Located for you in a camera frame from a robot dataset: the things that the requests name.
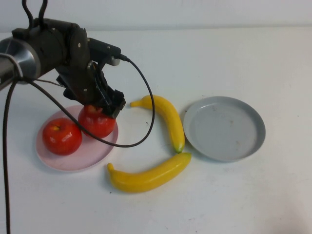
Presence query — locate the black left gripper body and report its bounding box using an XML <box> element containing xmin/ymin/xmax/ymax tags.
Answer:
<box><xmin>56</xmin><ymin>62</ymin><xmax>115</xmax><ymax>108</ymax></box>

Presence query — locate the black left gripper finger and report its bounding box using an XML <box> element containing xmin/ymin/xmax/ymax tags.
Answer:
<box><xmin>62</xmin><ymin>87</ymin><xmax>85</xmax><ymax>103</ymax></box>
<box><xmin>106</xmin><ymin>89</ymin><xmax>126</xmax><ymax>118</ymax></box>

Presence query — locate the red apple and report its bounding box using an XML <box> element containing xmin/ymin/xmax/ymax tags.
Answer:
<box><xmin>78</xmin><ymin>104</ymin><xmax>117</xmax><ymax>139</ymax></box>
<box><xmin>42</xmin><ymin>117</ymin><xmax>83</xmax><ymax>156</ymax></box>

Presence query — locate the yellow banana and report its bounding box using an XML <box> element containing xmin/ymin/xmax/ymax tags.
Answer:
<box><xmin>107</xmin><ymin>152</ymin><xmax>193</xmax><ymax>194</ymax></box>
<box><xmin>129</xmin><ymin>95</ymin><xmax>185</xmax><ymax>155</ymax></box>

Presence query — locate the pink round plate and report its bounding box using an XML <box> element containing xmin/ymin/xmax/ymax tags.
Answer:
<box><xmin>36</xmin><ymin>105</ymin><xmax>119</xmax><ymax>173</ymax></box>

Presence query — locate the grey round plate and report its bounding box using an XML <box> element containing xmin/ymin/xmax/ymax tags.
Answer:
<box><xmin>182</xmin><ymin>96</ymin><xmax>266</xmax><ymax>163</ymax></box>

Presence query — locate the thin black cable tie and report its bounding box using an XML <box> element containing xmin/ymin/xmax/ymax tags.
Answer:
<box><xmin>36</xmin><ymin>79</ymin><xmax>64</xmax><ymax>88</ymax></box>

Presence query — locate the long black camera cable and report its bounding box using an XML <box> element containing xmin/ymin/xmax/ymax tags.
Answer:
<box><xmin>1</xmin><ymin>55</ymin><xmax>156</xmax><ymax>234</ymax></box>

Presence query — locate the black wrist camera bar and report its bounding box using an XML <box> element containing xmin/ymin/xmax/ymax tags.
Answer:
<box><xmin>87</xmin><ymin>38</ymin><xmax>122</xmax><ymax>66</ymax></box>

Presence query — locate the white cable wrap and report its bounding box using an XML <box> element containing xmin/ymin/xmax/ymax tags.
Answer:
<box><xmin>9</xmin><ymin>55</ymin><xmax>25</xmax><ymax>82</ymax></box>

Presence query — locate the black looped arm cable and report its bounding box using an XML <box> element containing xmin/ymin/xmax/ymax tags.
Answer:
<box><xmin>21</xmin><ymin>0</ymin><xmax>49</xmax><ymax>27</ymax></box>

